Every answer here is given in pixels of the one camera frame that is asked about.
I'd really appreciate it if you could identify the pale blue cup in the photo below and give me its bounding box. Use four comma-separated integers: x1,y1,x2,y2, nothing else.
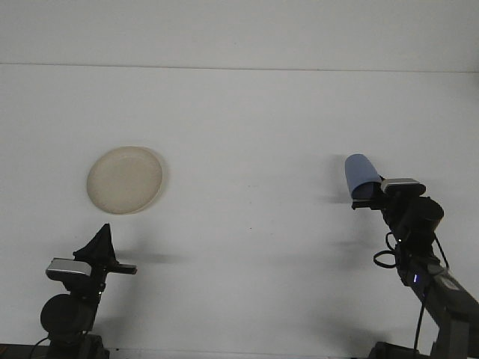
344,153,383,201

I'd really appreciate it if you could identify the pale round plate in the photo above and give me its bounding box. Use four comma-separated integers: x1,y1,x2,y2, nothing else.
86,145,169,216

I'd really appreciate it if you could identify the dark platform edge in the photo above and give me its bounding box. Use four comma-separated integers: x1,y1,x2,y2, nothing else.
0,342,52,359

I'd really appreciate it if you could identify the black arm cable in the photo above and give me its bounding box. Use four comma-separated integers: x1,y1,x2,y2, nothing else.
373,231,450,352
29,335,52,359

